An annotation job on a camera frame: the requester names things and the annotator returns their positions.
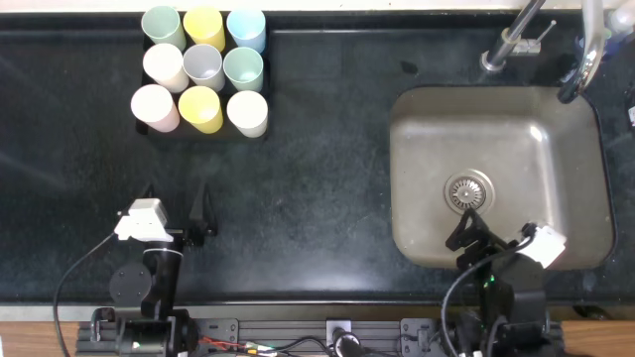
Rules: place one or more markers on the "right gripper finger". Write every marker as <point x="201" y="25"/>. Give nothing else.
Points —
<point x="464" y="230"/>

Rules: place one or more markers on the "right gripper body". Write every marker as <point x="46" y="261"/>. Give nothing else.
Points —
<point x="488" y="250"/>

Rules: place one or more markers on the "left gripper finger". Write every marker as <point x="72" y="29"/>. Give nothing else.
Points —
<point x="148" y="193"/>
<point x="201" y="210"/>

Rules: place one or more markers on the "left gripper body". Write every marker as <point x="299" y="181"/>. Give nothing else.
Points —
<point x="191" y="235"/>

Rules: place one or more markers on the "yellow cup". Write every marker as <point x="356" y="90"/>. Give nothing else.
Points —
<point x="203" y="23"/>
<point x="199" y="106"/>

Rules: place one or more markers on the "white cup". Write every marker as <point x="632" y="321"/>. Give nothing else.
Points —
<point x="163" y="64"/>
<point x="247" y="111"/>

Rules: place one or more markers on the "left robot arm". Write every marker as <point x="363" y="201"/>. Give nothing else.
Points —
<point x="164" y="277"/>

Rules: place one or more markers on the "pink cup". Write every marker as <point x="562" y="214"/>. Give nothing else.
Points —
<point x="152" y="105"/>

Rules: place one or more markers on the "steel sink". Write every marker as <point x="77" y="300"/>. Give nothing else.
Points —
<point x="546" y="149"/>

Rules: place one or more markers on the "grey cup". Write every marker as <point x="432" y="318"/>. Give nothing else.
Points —
<point x="203" y="63"/>

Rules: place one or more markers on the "green cup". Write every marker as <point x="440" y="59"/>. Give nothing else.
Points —
<point x="162" y="23"/>
<point x="243" y="67"/>

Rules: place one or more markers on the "black tray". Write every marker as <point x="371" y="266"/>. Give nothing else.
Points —
<point x="267" y="69"/>

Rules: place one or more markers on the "steel tap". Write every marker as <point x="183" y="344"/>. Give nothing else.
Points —
<point x="496" y="54"/>

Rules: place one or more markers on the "blue cup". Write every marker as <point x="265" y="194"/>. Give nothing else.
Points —
<point x="246" y="26"/>

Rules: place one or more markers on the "blue soap bottle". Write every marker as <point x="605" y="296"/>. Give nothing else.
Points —
<point x="622" y="20"/>

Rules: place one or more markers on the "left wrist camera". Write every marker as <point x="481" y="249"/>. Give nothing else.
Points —
<point x="144" y="220"/>

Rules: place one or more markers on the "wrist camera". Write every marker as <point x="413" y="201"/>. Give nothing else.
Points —
<point x="144" y="220"/>
<point x="546" y="245"/>

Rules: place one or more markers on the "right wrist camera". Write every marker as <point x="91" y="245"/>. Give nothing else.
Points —
<point x="546" y="245"/>

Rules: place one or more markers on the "mounting rail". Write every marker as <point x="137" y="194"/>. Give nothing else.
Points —
<point x="288" y="332"/>

